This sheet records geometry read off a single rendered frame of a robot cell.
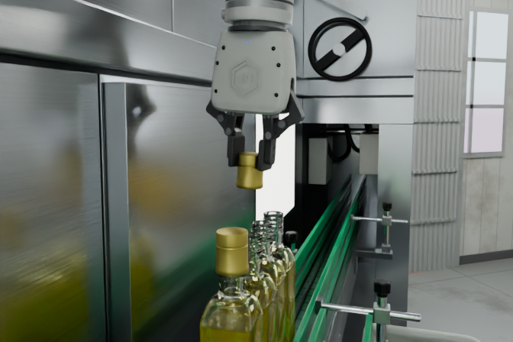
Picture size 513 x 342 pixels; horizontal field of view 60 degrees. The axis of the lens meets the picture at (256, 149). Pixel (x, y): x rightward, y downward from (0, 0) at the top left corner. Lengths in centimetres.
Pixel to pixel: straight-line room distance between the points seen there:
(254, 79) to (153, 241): 23
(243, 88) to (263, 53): 5
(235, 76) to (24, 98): 24
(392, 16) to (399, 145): 43
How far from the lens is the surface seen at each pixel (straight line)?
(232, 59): 55
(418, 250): 432
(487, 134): 467
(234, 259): 47
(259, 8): 53
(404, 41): 159
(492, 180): 481
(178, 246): 64
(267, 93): 53
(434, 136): 422
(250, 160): 56
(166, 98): 59
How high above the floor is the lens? 146
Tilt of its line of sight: 5 degrees down
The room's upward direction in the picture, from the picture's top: straight up
